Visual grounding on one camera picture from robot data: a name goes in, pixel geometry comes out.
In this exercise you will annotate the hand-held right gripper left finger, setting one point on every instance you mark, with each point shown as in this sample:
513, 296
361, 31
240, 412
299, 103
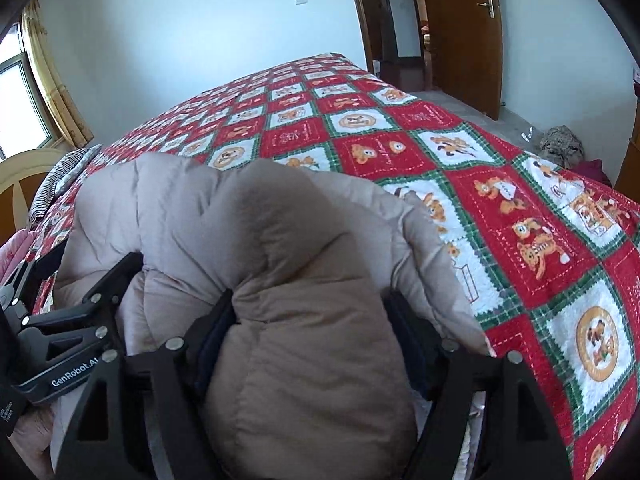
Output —
212, 335

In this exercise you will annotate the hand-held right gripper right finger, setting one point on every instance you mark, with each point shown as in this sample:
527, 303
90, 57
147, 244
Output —
412, 340

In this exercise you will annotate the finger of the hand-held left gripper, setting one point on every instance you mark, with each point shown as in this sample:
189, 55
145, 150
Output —
112, 282
20, 285

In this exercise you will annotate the beige down jacket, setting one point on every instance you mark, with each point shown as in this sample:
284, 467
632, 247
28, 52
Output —
280, 270

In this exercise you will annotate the person's left hand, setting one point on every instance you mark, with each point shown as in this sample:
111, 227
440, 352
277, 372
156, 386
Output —
32, 440

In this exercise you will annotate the pink cloth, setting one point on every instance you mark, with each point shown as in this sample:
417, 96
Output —
15, 255

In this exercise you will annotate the cream wooden headboard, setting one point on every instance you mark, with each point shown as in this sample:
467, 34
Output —
20, 180

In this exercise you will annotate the striped pillow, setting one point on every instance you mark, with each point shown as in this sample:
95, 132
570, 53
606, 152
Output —
65, 180

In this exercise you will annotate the red printed bed quilt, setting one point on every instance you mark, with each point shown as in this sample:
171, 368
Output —
525, 240

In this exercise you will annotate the window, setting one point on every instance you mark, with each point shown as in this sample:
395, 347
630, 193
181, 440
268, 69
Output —
20, 105

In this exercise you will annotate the yellow curtain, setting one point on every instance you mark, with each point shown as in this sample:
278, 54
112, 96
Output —
55, 90

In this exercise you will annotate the grey furry cloth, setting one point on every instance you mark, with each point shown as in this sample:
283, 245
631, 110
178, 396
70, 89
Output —
562, 147

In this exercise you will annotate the dark red cloth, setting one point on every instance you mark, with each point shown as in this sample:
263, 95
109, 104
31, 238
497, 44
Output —
595, 172

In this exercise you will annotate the wooden cabinet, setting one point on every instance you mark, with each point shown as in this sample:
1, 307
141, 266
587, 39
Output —
629, 160

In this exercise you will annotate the brown wooden door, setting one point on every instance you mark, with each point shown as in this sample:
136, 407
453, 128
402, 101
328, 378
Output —
460, 50

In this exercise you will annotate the dark wooden door frame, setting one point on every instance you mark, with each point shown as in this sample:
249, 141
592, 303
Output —
370, 15

